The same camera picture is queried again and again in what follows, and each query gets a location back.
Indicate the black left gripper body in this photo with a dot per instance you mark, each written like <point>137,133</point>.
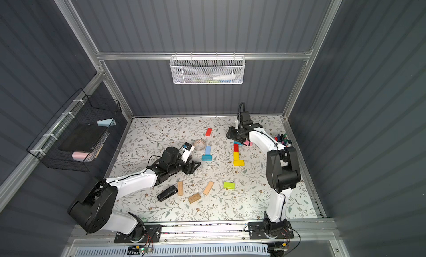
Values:
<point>189,164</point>

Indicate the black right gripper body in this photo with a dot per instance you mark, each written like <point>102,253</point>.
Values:
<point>236,134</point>

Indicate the pink block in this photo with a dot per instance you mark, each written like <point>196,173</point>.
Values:
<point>248,143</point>

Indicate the light wooden block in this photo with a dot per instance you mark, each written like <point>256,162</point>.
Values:
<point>180,188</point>

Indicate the light wooden block slanted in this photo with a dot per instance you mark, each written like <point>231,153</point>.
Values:
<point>208,188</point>

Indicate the lime green block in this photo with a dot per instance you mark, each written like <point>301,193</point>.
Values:
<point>229,185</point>

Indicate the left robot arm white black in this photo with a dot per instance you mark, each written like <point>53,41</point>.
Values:
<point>93,208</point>

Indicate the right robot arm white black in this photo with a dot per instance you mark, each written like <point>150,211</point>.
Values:
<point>282,172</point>

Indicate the white tape roll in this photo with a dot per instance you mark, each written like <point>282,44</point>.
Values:
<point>199,145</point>

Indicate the light blue block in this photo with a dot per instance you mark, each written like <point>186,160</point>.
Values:
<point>208,151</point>

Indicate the black stapler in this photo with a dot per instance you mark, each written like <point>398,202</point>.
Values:
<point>167,193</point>

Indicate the dark wooden block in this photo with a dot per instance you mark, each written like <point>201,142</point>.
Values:
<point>195,197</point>

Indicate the pink cup of markers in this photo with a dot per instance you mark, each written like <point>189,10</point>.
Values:
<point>283,139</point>

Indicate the white bottle in basket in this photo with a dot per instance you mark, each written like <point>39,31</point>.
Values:
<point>224,78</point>

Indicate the light blue sponge in basket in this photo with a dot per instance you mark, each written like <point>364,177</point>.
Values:
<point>106,122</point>

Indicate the black pad in basket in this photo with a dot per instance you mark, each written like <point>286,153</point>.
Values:
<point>83,138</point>

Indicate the pink sponge in basket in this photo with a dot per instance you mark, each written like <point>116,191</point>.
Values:
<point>79,156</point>

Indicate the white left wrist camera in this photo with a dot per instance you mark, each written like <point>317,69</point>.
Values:
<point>187,150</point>

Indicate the white wire mesh basket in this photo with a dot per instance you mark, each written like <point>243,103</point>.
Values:
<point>192,71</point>

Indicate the black wire wall basket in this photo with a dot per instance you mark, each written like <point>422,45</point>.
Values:
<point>87,110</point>

